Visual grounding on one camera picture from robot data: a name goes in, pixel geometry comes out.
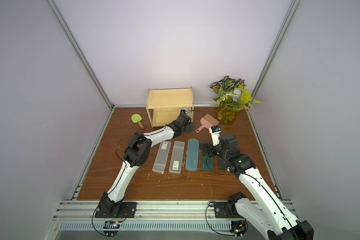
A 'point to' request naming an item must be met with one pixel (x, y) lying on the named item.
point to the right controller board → (238, 227)
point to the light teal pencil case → (192, 159)
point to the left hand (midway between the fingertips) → (188, 123)
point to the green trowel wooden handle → (136, 118)
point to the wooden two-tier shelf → (167, 103)
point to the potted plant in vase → (231, 96)
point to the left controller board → (111, 224)
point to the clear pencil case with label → (177, 157)
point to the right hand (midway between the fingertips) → (209, 139)
